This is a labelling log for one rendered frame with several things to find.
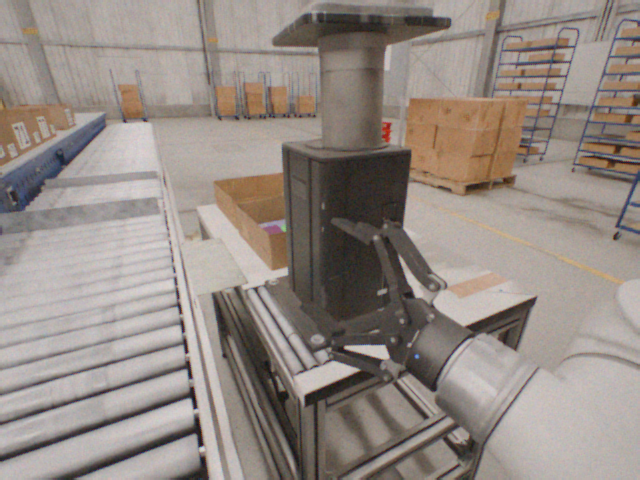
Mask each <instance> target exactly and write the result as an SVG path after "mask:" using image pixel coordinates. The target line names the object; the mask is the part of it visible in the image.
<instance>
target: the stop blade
mask: <svg viewBox="0 0 640 480"><path fill-rule="evenodd" d="M156 214H161V213H160V209H159V204H158V200H157V196H152V197H143V198H134V199H126V200H117V201H108V202H99V203H91V204H82V205H73V206H64V207H56V208H47V209H38V210H30V211H21V212H12V213H3V214H0V224H1V227H2V229H3V231H4V233H5V235H7V234H15V233H22V232H30V231H37V230H44V229H52V228H59V227H67V226H74V225H82V224H89V223H97V222H104V221H112V220H119V219H126V218H134V217H141V216H149V215H156Z"/></svg>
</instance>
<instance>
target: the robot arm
mask: <svg viewBox="0 0 640 480"><path fill-rule="evenodd" d="M309 11H326V12H349V13H372V14H394V15H417V16H433V8H431V7H426V6H419V5H413V4H407V3H405V0H301V12H300V14H299V16H300V15H302V14H303V13H305V12H309ZM299 16H298V17H299ZM298 17H297V18H298ZM331 223H332V224H334V225H335V226H337V227H338V228H340V229H342V230H343V231H345V232H347V233H348V234H350V235H351V236H353V237H355V238H356V239H358V240H360V241H361V242H363V243H364V244H366V245H368V246H375V248H376V250H377V253H378V256H379V259H380V262H381V265H382V268H383V271H384V273H385V276H386V279H387V282H388V285H389V288H390V289H389V295H390V298H391V301H392V302H391V303H389V304H388V305H387V307H386V309H385V314H384V316H383V318H382V319H381V320H380V322H379V324H378V326H379V332H369V333H357V334H344V333H345V331H346V328H345V327H344V326H343V325H341V324H340V323H339V322H338V321H337V320H336V319H335V318H333V317H332V316H331V315H330V314H329V313H328V312H327V311H325V310H324V309H323V308H322V307H321V306H320V305H319V304H317V303H316V302H309V303H302V304H301V305H300V309H301V310H302V311H303V312H304V313H305V314H306V315H307V316H308V317H309V318H310V319H311V320H313V321H314V322H315V323H316V324H317V329H318V331H319V332H321V333H322V334H323V335H324V336H325V337H326V338H327V340H326V346H327V347H328V348H331V351H330V352H329V354H328V357H329V359H330V360H332V361H335V362H338V363H341V364H344V365H347V366H350V367H353V368H356V369H360V370H363V371H366V372H369V373H372V374H374V375H376V376H377V377H378V378H380V379H381V380H382V381H384V382H385V383H387V384H389V383H391V382H392V381H394V380H396V379H398V378H400V377H401V375H402V373H401V371H400V367H401V365H403V366H404V367H405V368H406V370H407V372H408V373H410V374H411V375H412V376H413V377H414V378H415V379H417V380H418V381H419V382H420V383H421V384H423V385H424V386H425V387H426V388H427V389H428V390H430V391H431V392H432V393H434V392H436V394H435V398H434V400H435V404H436V405H437V407H439V408H440V409H441V410H442V411H443V412H444V413H446V414H447V415H448V416H449V417H450V418H451V419H452V420H454V421H455V422H456V423H457V424H458V425H459V426H460V427H462V428H463V429H464V430H465V431H466V432H467V433H469V434H470V435H471V436H472V438H473V439H474V440H475V441H476V442H479V443H480V444H481V445H482V446H483V445H484V446H483V447H484V448H485V449H486V450H487V451H488V452H489V453H490V454H491V455H492V456H493V457H494V458H495V459H496V460H497V461H498V463H499V464H500V465H501V466H502V467H503V469H504V470H505V472H506V473H507V475H508V476H509V477H510V479H511V480H640V279H635V280H630V281H627V282H625V283H624V284H623V285H622V286H621V287H619V288H618V289H617V290H616V291H615V292H613V293H612V294H611V295H610V296H608V297H607V298H605V299H603V300H602V301H601V302H599V303H598V304H597V305H596V306H594V307H593V308H592V309H591V311H590V312H589V313H588V314H587V316H586V317H585V318H584V320H583V321H582V323H581V325H580V327H579V328H578V330H577V331H576V333H575V334H574V336H573V337H572V339H571V340H570V342H569V344H568V345H567V347H566V349H565V350H564V353H563V356H562V359H561V362H560V363H559V365H558V367H557V368H556V369H555V370H554V371H553V372H551V373H549V372H548V371H546V370H544V369H542V368H541V367H539V366H537V365H536V364H535V363H534V362H533V361H531V360H530V359H526V358H525V357H523V356H522V355H520V354H518V353H517V352H515V351H514V350H512V349H511V348H509V347H508V346H506V345H504V344H503V343H501V342H500V341H498V340H497V339H495V338H494V337H492V336H490V335H489V334H486V333H483V334H480V335H478V336H477V337H476V338H475V333H473V332H472V331H470V330H469V329H467V328H466V327H464V326H463V325H461V324H460V323H458V322H457V321H455V320H453V319H452V318H450V317H449V316H447V315H446V314H444V313H442V312H440V311H439V310H438V309H437V308H436V307H435V305H434V303H433V302H434V300H435V299H436V297H437V296H438V294H439V293H440V291H443V290H446V289H447V287H448V284H447V282H446V281H445V280H444V279H442V278H441V277H440V276H438V275H437V274H436V273H434V272H433V271H432V269H431V268H430V266H429V265H428V263H427V262H426V260H425V259H424V257H423V256H422V255H421V253H420V252H419V250H418V249H417V247H416V246H415V244H414V243H413V241H412V240H411V238H410V237H409V235H408V234H407V232H406V231H405V229H404V228H403V227H402V225H401V224H400V223H399V222H391V221H385V222H384V223H383V225H382V228H381V229H380V230H379V229H378V228H376V227H374V226H372V225H370V224H369V223H364V222H358V223H357V225H356V224H354V223H353V222H351V221H349V220H348V219H343V218H332V220H331ZM397 252H398V253H399V255H400V256H401V258H402V260H403V261H404V263H405V264H406V266H407V267H408V269H409V270H410V272H411V274H412V275H413V276H414V278H415V279H416V280H417V281H418V282H419V283H420V285H419V289H421V291H422V292H423V297H419V298H416V296H415V293H414V291H413V288H412V286H411V285H410V284H409V283H408V280H407V278H406V275H405V272H404V269H403V267H402V264H401V261H400V259H399V256H398V253H397ZM401 294H403V295H404V297H405V298H402V295H401ZM342 334H344V335H342ZM364 345H370V346H381V345H385V347H386V350H387V352H388V355H389V357H390V359H391V360H390V359H386V360H384V359H381V358H378V357H374V356H370V355H367V354H363V353H360V352H356V351H352V350H349V349H345V346H364ZM538 367H539V368H538Z"/></svg>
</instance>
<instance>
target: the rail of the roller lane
mask: <svg viewBox="0 0 640 480"><path fill-rule="evenodd" d="M152 127H153V133H154V139H155V145H156V151H157V158H158V164H159V170H160V175H161V177H162V176H163V174H165V179H166V184H167V187H166V188H165V186H164V182H163V177H162V178H161V182H162V189H163V195H164V201H165V207H166V213H167V220H168V226H169V232H170V238H171V244H172V251H173V257H174V263H175V269H176V275H177V282H178V288H179V294H180V300H181V306H182V313H183V319H184V325H185V331H186V337H187V343H188V350H189V356H190V362H191V368H192V374H193V381H194V387H195V393H196V399H197V405H198V412H199V418H200V424H201V430H202V436H203V443H204V449H205V455H206V461H207V467H208V474H209V480H245V476H244V472H243V468H242V464H241V460H240V456H239V453H238V449H237V446H236V442H235V438H234V434H233V430H232V426H231V422H230V417H229V413H228V409H227V405H226V401H225V397H224V393H223V389H222V385H221V381H220V377H219V373H218V369H217V365H216V361H215V357H214V353H213V349H212V346H211V342H210V338H209V334H208V330H207V326H206V322H205V318H204V314H203V310H202V306H201V302H200V298H199V296H197V295H196V292H195V289H194V286H193V283H192V280H191V277H190V274H189V271H188V268H187V265H186V262H185V259H184V256H183V253H182V250H181V247H180V245H184V244H186V243H185V239H184V235H183V231H182V227H181V223H180V219H179V215H178V211H177V207H176V203H175V199H174V195H173V191H172V187H171V184H170V180H169V176H168V172H167V168H166V164H165V160H164V156H163V152H162V148H161V144H160V140H159V136H158V132H157V128H156V124H155V122H154V123H152ZM167 189H168V192H167ZM168 193H169V197H168Z"/></svg>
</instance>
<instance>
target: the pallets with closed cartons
mask: <svg viewBox="0 0 640 480"><path fill-rule="evenodd" d="M528 101H529V99H492V98H473V97H434V98H409V107H408V116H407V124H406V134H405V145H404V147H408V148H411V149H412V157H411V166H410V175H409V176H411V177H413V180H414V182H419V183H420V182H422V184H424V185H431V187H434V188H440V187H447V188H451V189H452V192H453V194H456V195H459V196H466V195H471V194H476V193H480V192H485V191H490V190H494V189H499V188H504V187H509V186H514V185H515V181H516V177H517V175H516V174H511V173H512V169H513V165H514V161H515V157H516V153H517V152H516V151H517V149H518V146H519V143H520V139H521V133H522V127H518V126H522V125H523V121H524V117H525V113H526V109H527V105H528ZM415 169H419V170H415ZM412 170H414V171H412ZM431 175H437V176H435V177H433V176H431ZM444 178H448V179H444ZM497 179H502V180H503V181H502V182H503V183H497V184H492V181H493V180H497ZM476 183H477V184H479V186H478V187H477V188H472V189H467V190H465V188H466V185H471V184H476Z"/></svg>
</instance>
